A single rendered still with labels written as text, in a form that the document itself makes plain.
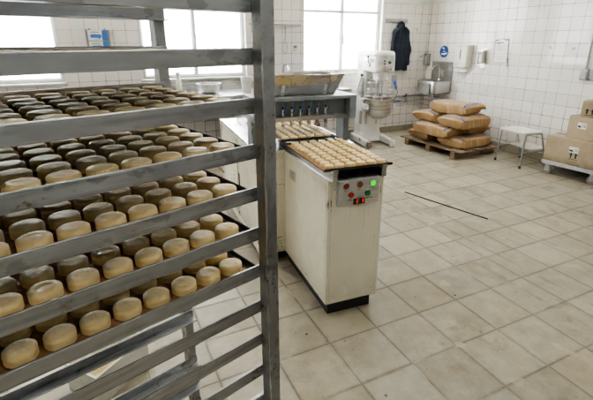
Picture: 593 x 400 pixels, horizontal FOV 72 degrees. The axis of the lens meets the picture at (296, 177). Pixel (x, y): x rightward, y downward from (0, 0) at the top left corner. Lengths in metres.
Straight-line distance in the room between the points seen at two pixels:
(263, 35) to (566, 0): 5.67
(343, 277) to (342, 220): 0.36
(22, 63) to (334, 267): 1.96
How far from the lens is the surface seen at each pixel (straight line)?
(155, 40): 1.16
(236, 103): 0.77
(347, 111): 2.90
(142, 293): 0.91
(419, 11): 7.60
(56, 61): 0.65
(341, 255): 2.34
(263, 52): 0.76
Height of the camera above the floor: 1.53
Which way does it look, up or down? 19 degrees down
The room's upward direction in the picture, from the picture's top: straight up
